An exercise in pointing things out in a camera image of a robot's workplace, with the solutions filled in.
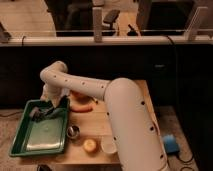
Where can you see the yellow apple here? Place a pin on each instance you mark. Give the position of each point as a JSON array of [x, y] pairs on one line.
[[90, 146]]

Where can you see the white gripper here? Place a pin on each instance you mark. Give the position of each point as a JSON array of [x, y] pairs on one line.
[[54, 95]]

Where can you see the blue box on floor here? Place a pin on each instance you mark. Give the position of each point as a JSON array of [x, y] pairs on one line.
[[170, 144]]

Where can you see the white partition rail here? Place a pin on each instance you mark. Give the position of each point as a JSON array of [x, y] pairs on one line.
[[106, 41]]

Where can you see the small metal cup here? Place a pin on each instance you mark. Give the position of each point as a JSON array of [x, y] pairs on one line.
[[73, 132]]

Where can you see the black office chair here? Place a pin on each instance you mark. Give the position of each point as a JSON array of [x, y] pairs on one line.
[[111, 17]]

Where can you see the dark dish brush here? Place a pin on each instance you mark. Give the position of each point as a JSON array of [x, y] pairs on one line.
[[37, 114]]

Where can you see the green plastic tray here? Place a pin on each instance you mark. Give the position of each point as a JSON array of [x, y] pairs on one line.
[[46, 137]]

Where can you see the wooden table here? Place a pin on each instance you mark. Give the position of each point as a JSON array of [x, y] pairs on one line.
[[95, 125]]

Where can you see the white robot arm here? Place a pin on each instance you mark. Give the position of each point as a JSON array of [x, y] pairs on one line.
[[122, 97]]

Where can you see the clear plastic cup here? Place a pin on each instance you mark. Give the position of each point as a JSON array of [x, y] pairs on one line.
[[107, 145]]

